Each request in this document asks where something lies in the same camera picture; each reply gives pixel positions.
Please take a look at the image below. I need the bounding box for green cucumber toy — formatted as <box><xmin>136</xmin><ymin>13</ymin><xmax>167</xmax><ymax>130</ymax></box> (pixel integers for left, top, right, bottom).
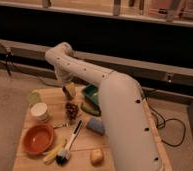
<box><xmin>80</xmin><ymin>102</ymin><xmax>101</xmax><ymax>117</ymax></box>

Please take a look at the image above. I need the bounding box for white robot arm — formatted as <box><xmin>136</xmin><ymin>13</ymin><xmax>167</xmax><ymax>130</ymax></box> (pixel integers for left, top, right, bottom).
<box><xmin>45</xmin><ymin>42</ymin><xmax>164</xmax><ymax>171</ymax></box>

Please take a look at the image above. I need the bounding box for orange bowl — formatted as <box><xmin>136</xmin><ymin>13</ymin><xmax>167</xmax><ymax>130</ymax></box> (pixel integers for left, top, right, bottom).
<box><xmin>22</xmin><ymin>124</ymin><xmax>55</xmax><ymax>155</ymax></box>

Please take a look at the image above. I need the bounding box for yellow potato toy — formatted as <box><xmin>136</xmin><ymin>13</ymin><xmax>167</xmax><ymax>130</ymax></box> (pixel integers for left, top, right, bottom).
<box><xmin>90</xmin><ymin>148</ymin><xmax>104</xmax><ymax>165</ymax></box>

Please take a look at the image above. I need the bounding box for small metal cup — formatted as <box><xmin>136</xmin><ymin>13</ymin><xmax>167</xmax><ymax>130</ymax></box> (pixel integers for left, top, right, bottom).
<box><xmin>62</xmin><ymin>87</ymin><xmax>72</xmax><ymax>100</ymax></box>

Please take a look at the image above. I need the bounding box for yellow banana toy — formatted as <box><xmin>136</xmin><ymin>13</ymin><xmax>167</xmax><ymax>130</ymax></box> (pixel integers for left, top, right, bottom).
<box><xmin>43</xmin><ymin>139</ymin><xmax>67</xmax><ymax>164</ymax></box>

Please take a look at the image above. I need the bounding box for black cable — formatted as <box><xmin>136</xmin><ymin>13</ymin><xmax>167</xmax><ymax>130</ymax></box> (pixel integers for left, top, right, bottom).
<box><xmin>146</xmin><ymin>99</ymin><xmax>188</xmax><ymax>148</ymax></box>

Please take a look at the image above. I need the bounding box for green plastic tray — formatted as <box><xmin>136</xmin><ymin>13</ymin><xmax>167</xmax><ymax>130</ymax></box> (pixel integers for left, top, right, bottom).
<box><xmin>82</xmin><ymin>84</ymin><xmax>99</xmax><ymax>109</ymax></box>

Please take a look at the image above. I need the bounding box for white plastic cup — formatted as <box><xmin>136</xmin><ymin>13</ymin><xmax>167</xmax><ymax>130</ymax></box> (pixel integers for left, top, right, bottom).
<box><xmin>31</xmin><ymin>102</ymin><xmax>49</xmax><ymax>121</ymax></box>

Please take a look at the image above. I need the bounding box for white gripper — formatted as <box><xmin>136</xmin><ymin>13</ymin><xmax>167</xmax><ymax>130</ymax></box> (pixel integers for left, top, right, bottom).
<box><xmin>58</xmin><ymin>75</ymin><xmax>76</xmax><ymax>98</ymax></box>

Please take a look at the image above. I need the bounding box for blue sponge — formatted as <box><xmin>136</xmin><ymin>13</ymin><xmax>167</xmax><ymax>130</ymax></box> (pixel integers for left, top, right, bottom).
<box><xmin>86</xmin><ymin>118</ymin><xmax>105</xmax><ymax>135</ymax></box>

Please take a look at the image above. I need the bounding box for bunch of dark grapes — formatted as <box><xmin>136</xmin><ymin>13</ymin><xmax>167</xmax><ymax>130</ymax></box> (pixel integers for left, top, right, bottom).
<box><xmin>65</xmin><ymin>102</ymin><xmax>79</xmax><ymax>120</ymax></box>

